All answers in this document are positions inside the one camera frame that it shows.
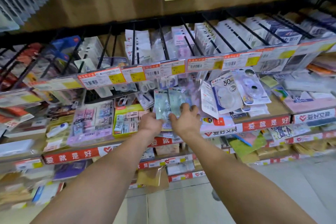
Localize person's right hand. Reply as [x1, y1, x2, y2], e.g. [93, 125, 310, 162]
[169, 103, 203, 140]

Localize person's left hand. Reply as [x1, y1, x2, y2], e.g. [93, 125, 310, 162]
[138, 112, 165, 138]

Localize pile of large clear packets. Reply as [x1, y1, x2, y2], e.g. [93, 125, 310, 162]
[201, 69, 272, 119]

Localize person's right forearm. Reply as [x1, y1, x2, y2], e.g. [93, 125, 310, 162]
[181, 132, 317, 224]

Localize person's left forearm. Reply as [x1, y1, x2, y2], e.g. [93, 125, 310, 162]
[30, 129, 158, 224]

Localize red shelf label strip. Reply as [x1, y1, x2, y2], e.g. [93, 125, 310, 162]
[42, 108, 336, 165]

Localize yellow eraser display box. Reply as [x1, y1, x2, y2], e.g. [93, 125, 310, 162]
[113, 104, 150, 138]

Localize small white blue box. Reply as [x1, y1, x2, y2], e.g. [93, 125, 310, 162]
[136, 92, 155, 110]

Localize brown kraft envelope bag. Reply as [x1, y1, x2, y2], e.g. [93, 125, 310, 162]
[136, 166, 170, 190]

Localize pink eraser display box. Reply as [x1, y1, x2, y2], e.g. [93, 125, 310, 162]
[67, 100, 115, 146]

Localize green paper pack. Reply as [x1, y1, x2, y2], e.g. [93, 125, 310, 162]
[230, 132, 267, 158]

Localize row of orange price tags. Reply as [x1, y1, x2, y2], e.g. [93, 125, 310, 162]
[0, 38, 336, 96]

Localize dark purple packet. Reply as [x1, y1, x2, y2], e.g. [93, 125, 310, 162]
[54, 161, 87, 181]

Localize cartoon sticker pack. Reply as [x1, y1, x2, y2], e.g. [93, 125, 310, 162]
[269, 125, 294, 140]

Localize small white blue device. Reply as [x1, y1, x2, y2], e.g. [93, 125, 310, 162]
[47, 122, 69, 138]

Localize gold box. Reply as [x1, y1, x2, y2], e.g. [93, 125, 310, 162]
[43, 115, 74, 152]

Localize row of white card packets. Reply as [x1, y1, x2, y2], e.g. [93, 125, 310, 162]
[75, 36, 105, 72]

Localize rows of grey white packets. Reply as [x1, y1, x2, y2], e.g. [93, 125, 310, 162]
[125, 8, 336, 62]

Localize blue scissors packets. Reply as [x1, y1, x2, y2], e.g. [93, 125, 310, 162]
[51, 35, 82, 62]

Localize pink sticky note pack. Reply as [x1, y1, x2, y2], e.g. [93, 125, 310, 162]
[283, 92, 336, 114]

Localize white ink box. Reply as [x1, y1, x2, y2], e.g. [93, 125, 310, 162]
[5, 119, 48, 138]

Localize blue white card packet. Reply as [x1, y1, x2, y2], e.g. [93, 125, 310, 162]
[31, 183, 62, 205]

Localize row of white red packets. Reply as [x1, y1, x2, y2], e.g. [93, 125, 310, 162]
[0, 105, 35, 127]

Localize white flat box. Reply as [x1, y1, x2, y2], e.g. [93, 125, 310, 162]
[0, 139, 35, 158]

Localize stacks of brown envelopes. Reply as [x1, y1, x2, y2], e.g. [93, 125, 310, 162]
[0, 187, 32, 206]

